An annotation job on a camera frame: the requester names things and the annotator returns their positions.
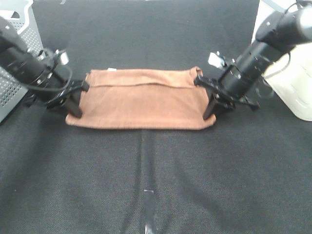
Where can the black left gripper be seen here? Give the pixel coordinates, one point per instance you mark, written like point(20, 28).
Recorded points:
point(67, 97)

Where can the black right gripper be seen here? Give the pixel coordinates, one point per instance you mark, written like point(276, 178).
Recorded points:
point(220, 101)

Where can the brown towel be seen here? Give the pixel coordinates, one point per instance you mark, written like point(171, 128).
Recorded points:
point(143, 99)

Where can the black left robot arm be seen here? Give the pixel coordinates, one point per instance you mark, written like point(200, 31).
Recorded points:
point(47, 76)

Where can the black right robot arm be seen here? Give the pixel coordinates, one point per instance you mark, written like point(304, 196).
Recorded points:
point(277, 35)

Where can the white plastic bin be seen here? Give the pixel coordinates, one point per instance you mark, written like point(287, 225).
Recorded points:
point(291, 76)

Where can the grey perforated basket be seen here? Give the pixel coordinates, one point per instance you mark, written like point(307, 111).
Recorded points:
point(18, 30)

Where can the grey tape strip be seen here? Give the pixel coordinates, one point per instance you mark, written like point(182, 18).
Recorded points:
point(149, 212)

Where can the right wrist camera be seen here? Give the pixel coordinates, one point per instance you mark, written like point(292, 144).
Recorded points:
point(216, 60)

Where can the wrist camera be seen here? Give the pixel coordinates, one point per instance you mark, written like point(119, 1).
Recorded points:
point(216, 60)
point(62, 57)

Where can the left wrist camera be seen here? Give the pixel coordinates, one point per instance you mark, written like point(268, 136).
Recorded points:
point(62, 57)

